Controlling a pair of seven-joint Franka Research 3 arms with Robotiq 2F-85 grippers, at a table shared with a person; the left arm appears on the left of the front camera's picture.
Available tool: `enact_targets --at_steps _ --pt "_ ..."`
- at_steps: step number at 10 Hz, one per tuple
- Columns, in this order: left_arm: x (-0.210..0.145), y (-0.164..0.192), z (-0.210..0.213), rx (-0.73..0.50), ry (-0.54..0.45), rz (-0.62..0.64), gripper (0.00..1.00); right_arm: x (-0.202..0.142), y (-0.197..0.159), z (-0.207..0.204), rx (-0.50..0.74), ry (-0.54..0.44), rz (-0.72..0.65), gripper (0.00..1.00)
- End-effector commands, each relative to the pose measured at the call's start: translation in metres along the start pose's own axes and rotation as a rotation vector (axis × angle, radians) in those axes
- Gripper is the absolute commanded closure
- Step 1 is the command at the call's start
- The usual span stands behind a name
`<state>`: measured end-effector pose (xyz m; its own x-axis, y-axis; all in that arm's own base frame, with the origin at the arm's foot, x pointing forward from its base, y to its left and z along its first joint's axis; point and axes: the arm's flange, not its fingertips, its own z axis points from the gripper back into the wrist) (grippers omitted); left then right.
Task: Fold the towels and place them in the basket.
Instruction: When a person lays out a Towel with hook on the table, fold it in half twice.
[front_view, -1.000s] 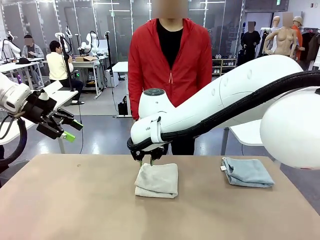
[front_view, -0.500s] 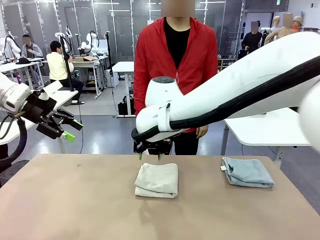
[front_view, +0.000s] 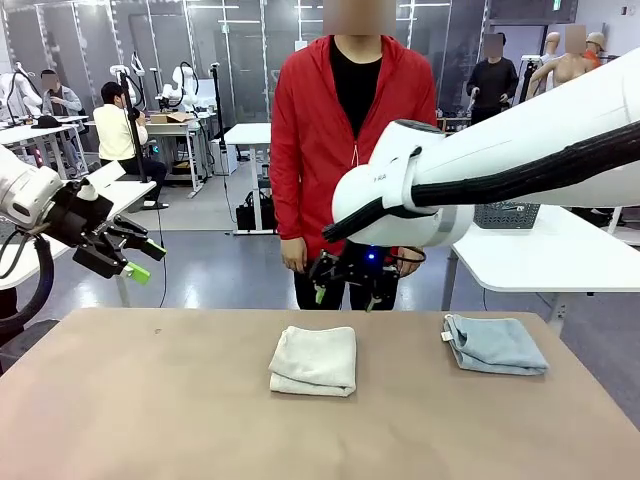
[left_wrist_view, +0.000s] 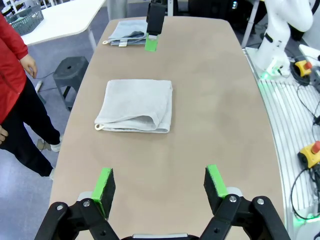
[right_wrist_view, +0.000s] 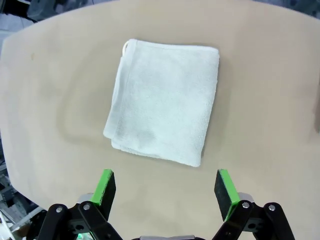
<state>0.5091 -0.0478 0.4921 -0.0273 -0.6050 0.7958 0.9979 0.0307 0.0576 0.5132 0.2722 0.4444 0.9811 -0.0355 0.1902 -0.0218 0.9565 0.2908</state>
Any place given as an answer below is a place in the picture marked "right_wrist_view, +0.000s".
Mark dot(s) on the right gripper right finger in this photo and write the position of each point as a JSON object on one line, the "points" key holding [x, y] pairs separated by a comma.
{"points": [[225, 192]]}

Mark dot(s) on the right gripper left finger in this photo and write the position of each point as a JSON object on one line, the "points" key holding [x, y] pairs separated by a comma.
{"points": [[105, 192]]}

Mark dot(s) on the white terry towel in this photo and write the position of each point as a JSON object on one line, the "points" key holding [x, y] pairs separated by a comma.
{"points": [[165, 100]]}

